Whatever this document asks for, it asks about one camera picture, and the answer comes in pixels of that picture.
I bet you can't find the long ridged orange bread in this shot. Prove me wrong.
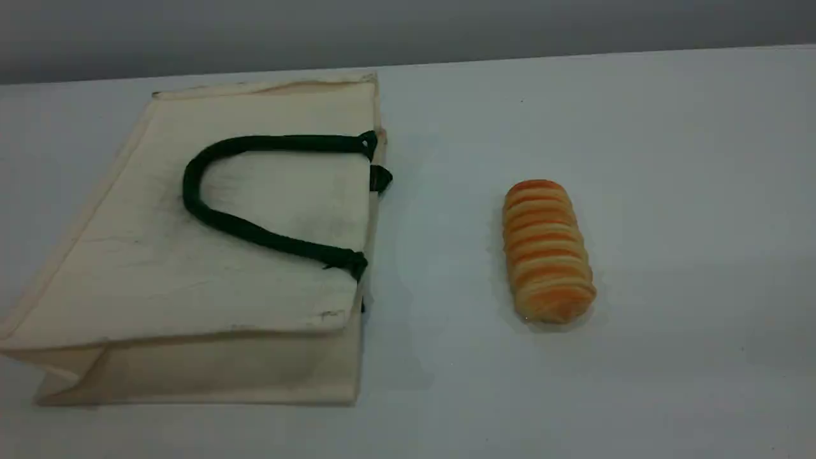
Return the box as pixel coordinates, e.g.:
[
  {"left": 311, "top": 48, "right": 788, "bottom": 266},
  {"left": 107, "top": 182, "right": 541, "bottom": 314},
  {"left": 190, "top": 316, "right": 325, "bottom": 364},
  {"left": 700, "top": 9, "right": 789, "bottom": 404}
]
[{"left": 502, "top": 179, "right": 598, "bottom": 325}]

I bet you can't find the white bag with green handle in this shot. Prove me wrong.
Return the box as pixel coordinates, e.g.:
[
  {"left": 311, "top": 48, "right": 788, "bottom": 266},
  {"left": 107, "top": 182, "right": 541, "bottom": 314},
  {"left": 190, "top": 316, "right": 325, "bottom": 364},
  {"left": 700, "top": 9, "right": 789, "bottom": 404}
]
[{"left": 0, "top": 71, "right": 394, "bottom": 407}]

